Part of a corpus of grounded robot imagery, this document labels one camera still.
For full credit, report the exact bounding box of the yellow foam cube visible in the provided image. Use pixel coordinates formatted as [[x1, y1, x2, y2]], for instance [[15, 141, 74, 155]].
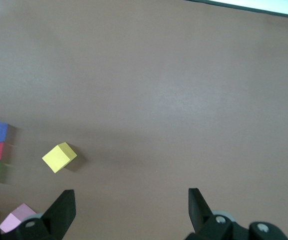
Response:
[[41, 141, 78, 174]]

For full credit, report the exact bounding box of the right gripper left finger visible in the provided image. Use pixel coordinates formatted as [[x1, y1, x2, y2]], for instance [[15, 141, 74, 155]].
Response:
[[15, 189, 76, 240]]

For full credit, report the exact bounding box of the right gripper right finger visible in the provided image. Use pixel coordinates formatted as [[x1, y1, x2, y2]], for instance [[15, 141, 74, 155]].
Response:
[[185, 187, 251, 240]]

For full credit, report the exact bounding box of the pink foam cube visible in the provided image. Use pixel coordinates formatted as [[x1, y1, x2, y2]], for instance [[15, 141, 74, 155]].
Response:
[[0, 202, 37, 234]]

